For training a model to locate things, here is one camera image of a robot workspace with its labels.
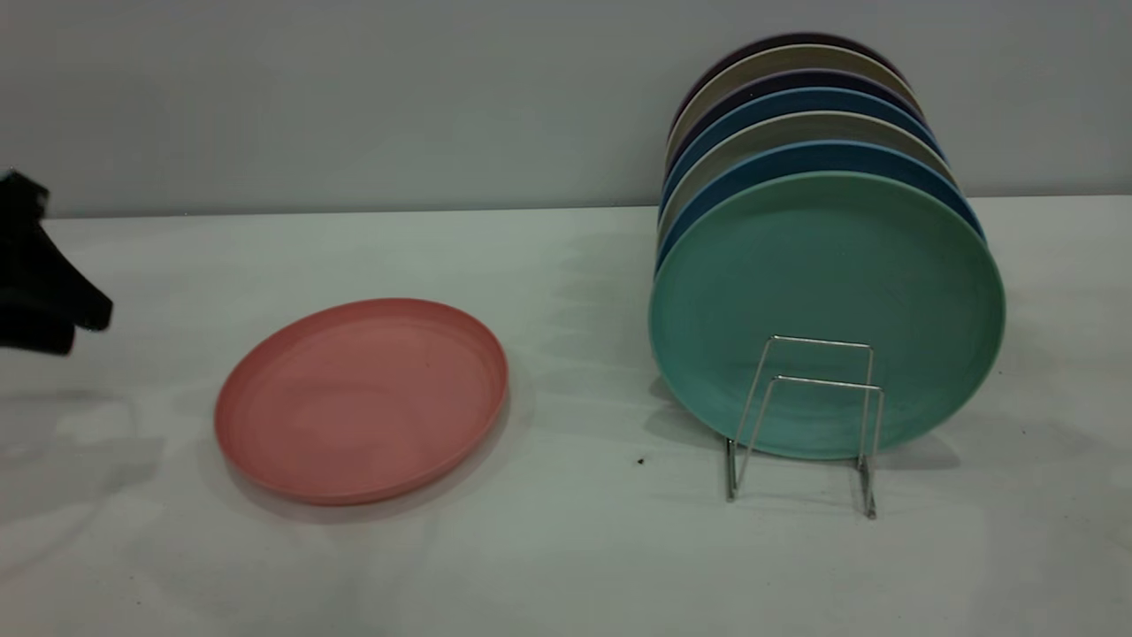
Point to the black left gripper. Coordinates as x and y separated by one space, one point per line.
19 199

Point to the pink round plate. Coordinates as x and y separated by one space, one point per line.
363 407

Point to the beige round plate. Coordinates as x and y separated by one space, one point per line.
787 58
796 127

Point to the dark purple round plate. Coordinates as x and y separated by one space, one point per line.
787 80
787 39

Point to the green round plate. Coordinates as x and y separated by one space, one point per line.
822 265

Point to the blue round plate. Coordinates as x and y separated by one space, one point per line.
822 157
796 100

